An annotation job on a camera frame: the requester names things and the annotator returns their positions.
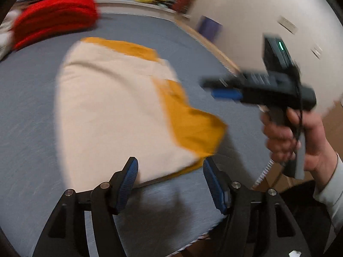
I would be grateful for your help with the small white wall plate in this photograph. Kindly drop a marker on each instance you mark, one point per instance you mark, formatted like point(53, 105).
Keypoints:
point(317, 51)

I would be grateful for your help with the grey mattress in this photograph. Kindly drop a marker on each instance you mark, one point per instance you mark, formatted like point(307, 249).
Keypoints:
point(32, 112)

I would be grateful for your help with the person's right hand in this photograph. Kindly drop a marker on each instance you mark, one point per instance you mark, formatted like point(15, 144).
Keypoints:
point(313, 139)

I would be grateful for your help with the red bag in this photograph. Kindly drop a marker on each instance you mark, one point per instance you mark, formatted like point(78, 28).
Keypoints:
point(185, 0)

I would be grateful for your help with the white clothes pile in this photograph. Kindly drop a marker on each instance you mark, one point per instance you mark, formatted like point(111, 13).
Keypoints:
point(4, 42)

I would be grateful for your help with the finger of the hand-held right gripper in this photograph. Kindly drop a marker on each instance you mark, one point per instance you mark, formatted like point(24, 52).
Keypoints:
point(226, 95)
point(222, 83)

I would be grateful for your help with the cardboard box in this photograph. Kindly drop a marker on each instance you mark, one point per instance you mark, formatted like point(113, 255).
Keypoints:
point(270, 184)

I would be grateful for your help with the cream and yellow sweatshirt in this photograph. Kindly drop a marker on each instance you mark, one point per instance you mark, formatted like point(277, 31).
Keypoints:
point(107, 99)

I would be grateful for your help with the wooden bed frame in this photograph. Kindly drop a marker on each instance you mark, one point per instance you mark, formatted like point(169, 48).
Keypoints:
point(203, 42)

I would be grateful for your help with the large white wall plate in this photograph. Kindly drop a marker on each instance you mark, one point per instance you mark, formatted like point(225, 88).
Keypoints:
point(287, 24)

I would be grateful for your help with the purple box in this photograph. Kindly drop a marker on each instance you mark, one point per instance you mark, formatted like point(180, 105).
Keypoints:
point(210, 29)

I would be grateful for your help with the red folded cloth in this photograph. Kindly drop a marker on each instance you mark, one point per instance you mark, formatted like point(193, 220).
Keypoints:
point(53, 16)

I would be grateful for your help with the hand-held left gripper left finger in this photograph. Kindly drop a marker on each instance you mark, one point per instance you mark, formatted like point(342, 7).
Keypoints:
point(129, 182)

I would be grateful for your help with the person's right forearm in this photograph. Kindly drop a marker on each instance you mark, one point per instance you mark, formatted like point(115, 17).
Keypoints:
point(329, 190)

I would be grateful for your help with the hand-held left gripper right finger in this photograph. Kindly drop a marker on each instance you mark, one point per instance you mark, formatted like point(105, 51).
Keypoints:
point(214, 187)

